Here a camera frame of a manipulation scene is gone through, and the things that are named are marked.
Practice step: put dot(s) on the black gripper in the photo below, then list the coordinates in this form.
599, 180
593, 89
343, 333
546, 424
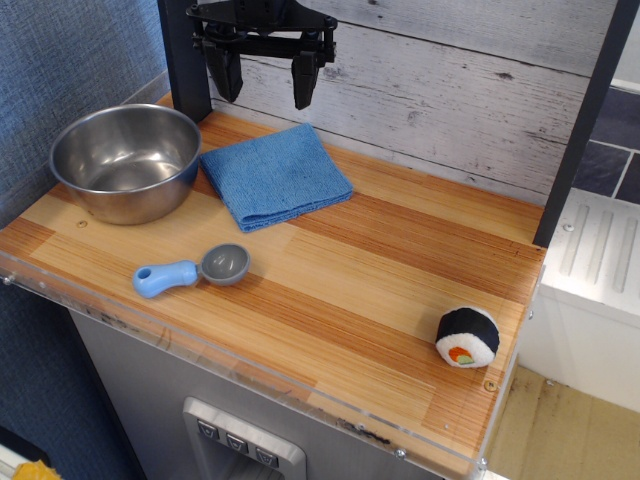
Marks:
224, 30

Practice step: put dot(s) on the silver dispenser panel with buttons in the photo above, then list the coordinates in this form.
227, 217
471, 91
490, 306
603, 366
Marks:
227, 447

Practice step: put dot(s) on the plush sushi roll toy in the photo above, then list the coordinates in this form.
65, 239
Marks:
467, 337

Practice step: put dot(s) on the stainless steel bowl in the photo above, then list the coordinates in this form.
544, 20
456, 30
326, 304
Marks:
130, 164

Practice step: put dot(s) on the blue grey ice cream scoop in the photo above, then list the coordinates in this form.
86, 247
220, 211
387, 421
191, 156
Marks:
223, 265

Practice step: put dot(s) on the yellow object at corner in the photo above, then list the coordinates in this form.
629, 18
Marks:
35, 471

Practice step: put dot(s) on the blue cloth napkin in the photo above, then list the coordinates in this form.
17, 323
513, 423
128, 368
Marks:
275, 178

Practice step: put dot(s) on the black frame post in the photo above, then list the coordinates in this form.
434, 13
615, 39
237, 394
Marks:
605, 67
186, 68

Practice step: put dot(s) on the black left frame post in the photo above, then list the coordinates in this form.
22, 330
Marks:
186, 68

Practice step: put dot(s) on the white ridged cabinet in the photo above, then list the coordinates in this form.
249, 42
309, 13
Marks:
583, 326

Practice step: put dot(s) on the clear acrylic table edge guard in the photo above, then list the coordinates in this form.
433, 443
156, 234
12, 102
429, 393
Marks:
361, 400

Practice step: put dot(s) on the black right frame post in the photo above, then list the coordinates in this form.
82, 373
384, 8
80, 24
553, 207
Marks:
605, 67

